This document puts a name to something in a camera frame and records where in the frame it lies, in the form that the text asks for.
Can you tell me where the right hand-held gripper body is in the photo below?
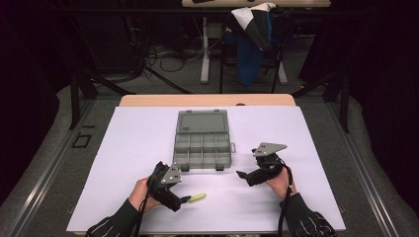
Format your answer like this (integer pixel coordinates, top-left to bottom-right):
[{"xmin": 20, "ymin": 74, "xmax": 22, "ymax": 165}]
[{"xmin": 251, "ymin": 141, "xmax": 288, "ymax": 187}]

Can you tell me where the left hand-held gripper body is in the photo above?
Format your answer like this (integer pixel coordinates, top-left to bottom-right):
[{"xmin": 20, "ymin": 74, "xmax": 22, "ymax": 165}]
[{"xmin": 146, "ymin": 161, "xmax": 183, "ymax": 212}]

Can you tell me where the grey transparent compartment box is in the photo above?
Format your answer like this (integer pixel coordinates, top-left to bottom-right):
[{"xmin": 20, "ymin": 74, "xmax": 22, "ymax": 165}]
[{"xmin": 172, "ymin": 109, "xmax": 237, "ymax": 172}]

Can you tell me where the person's right hand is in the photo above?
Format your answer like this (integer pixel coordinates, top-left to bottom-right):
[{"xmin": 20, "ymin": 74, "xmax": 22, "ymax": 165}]
[{"xmin": 265, "ymin": 166, "xmax": 298, "ymax": 200}]

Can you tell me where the person's left hand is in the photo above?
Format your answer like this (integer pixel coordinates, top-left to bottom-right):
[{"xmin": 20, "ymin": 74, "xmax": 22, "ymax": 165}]
[{"xmin": 127, "ymin": 176, "xmax": 163, "ymax": 214}]

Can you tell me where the white table cover board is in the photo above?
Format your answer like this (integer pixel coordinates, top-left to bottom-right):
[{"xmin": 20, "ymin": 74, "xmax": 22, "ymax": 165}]
[{"xmin": 66, "ymin": 106, "xmax": 346, "ymax": 233}]

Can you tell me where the wooden table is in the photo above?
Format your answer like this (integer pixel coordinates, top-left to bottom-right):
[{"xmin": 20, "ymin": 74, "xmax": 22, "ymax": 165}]
[{"xmin": 119, "ymin": 94, "xmax": 296, "ymax": 108}]

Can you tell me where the black metal stand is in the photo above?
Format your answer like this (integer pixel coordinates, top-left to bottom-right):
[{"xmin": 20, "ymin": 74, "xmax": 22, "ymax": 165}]
[
  {"xmin": 291, "ymin": 70, "xmax": 351, "ymax": 134},
  {"xmin": 68, "ymin": 67, "xmax": 136, "ymax": 130}
]

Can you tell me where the black chair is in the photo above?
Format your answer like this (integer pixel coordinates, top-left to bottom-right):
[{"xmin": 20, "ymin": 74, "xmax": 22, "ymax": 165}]
[{"xmin": 219, "ymin": 13, "xmax": 294, "ymax": 94}]

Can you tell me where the background desk with white legs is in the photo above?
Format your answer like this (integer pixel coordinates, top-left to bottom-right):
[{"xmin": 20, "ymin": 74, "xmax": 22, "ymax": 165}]
[{"xmin": 181, "ymin": 0, "xmax": 332, "ymax": 85}]

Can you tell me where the blue black white jacket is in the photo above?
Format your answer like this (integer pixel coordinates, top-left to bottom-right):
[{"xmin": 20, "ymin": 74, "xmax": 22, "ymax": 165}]
[{"xmin": 225, "ymin": 2, "xmax": 282, "ymax": 88}]

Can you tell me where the left hand-held gripper cable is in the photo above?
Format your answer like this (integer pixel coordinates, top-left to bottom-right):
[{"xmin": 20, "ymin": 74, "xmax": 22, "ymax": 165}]
[{"xmin": 132, "ymin": 184, "xmax": 150, "ymax": 237}]

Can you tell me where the hand-held gripper cable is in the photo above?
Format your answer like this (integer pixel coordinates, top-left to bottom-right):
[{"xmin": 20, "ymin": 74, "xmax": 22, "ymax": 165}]
[
  {"xmin": 277, "ymin": 162, "xmax": 294, "ymax": 237},
  {"xmin": 132, "ymin": 184, "xmax": 150, "ymax": 237}
]

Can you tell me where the right hand-held gripper cable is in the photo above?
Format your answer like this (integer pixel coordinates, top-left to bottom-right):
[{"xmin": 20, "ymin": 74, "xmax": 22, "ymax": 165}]
[{"xmin": 277, "ymin": 162, "xmax": 294, "ymax": 237}]

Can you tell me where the bundle of floor cables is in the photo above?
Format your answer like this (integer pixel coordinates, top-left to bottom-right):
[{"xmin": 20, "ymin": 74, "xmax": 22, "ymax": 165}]
[{"xmin": 144, "ymin": 39, "xmax": 206, "ymax": 74}]

